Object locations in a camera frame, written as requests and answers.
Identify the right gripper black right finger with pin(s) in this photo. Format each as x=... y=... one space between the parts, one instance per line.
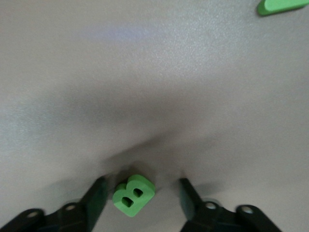
x=195 y=212

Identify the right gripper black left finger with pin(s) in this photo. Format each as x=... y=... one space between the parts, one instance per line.
x=94 y=205

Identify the green foam letter B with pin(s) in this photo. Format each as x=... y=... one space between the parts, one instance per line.
x=142 y=191

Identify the green foam letter q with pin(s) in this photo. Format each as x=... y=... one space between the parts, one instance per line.
x=277 y=6

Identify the brown table mat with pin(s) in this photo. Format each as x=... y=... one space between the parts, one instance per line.
x=120 y=72

